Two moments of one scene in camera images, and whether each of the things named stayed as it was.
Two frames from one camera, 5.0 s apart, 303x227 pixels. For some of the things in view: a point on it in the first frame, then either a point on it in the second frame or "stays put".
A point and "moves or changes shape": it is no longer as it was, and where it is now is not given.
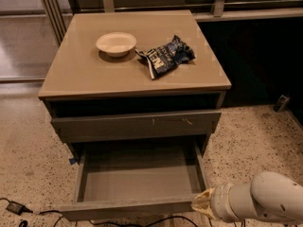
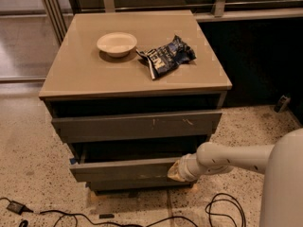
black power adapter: (17, 208) stays put
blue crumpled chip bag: (163, 59) stays put
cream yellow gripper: (219, 200) to (186, 168)
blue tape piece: (72, 161) stays put
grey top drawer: (116, 127) stays put
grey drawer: (136, 180) moves or changes shape
